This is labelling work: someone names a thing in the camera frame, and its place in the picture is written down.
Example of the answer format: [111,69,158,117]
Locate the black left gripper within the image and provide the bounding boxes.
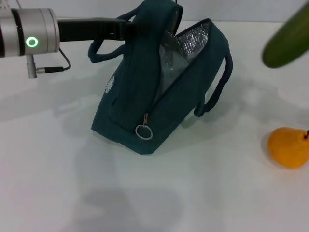
[57,16,146,44]

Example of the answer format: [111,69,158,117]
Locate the dark teal insulated lunch bag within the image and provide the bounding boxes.
[88,0,234,156]

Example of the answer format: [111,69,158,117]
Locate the green cucumber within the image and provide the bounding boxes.
[262,3,309,69]

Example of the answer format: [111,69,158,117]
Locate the orange pear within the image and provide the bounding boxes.
[267,127,309,169]

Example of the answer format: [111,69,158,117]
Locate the black cable with silver plug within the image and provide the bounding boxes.
[27,48,71,79]

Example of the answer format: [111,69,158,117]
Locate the silver zipper pull ring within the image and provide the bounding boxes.
[135,112,154,141]

